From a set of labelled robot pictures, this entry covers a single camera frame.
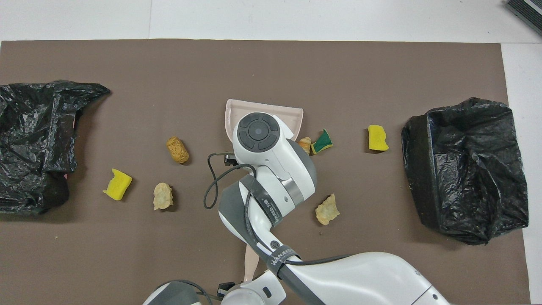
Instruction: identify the brown toy bread roll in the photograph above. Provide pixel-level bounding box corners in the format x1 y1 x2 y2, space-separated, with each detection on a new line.
166 136 190 164

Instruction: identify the beige plastic dustpan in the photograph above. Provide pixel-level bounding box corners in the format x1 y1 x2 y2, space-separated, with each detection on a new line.
224 99 304 147

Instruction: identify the small striped toy pastry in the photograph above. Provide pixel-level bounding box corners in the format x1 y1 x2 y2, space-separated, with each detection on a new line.
153 182 174 211

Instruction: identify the green and yellow sponge piece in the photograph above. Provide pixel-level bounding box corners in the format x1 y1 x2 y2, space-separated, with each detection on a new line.
310 128 333 155

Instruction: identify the pale toy dumpling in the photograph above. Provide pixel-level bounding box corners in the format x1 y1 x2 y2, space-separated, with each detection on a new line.
315 193 341 226

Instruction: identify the crumpled black trash bag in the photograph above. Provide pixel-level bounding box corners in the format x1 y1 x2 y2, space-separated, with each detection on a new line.
0 80 111 215

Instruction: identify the right black bin bag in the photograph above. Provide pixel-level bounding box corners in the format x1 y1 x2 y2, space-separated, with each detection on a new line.
401 97 529 246

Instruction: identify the brown table mat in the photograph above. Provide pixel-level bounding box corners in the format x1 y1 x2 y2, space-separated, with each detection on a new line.
0 39 532 305

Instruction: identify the grey ribbed device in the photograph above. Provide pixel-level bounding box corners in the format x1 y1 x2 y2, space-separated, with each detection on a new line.
505 0 542 37

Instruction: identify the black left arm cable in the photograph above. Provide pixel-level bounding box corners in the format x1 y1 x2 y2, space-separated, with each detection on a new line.
169 280 212 305

